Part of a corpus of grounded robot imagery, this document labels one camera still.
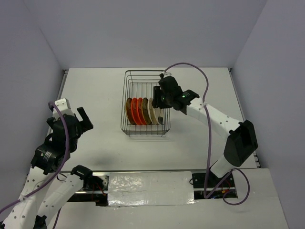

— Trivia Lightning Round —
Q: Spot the cream white plate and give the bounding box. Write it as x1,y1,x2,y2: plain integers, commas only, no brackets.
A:
148,98,158,125

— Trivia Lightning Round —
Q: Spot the aluminium table rail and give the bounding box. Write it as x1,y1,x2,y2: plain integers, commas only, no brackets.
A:
57,69,69,100
227,68,261,169

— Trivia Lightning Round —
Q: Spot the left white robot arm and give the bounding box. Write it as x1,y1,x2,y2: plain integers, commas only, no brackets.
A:
0,105,93,229

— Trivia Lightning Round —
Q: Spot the silver foil tape panel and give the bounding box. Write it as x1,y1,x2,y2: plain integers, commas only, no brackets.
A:
108,171,195,207

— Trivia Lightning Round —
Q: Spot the left aluminium table rail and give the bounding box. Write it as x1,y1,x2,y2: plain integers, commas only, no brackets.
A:
57,69,69,100

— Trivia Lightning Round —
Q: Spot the cream plate with black mark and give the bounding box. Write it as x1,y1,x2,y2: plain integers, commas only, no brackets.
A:
153,108,164,125

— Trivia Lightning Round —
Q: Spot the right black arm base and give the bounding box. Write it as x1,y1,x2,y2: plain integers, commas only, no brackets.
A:
189,173,235,191

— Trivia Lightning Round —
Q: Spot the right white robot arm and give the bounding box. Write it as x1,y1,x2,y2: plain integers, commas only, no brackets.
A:
152,73,258,187

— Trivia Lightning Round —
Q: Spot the brown patterned plate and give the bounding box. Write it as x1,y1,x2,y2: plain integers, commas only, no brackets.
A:
142,97,152,125
125,97,136,125

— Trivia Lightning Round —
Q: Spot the orange plastic plate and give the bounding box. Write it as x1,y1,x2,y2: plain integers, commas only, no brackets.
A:
131,98,142,125

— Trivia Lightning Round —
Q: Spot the right aluminium table rail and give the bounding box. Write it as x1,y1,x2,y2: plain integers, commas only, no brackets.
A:
227,68,261,169

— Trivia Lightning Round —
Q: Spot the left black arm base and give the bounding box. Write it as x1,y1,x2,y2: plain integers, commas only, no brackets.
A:
71,165,110,206

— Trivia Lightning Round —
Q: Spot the wire dish rack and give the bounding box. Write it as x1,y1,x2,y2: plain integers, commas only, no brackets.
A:
120,70,171,137

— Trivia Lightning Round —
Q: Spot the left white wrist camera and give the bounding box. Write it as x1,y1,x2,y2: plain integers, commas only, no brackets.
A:
54,98,73,115

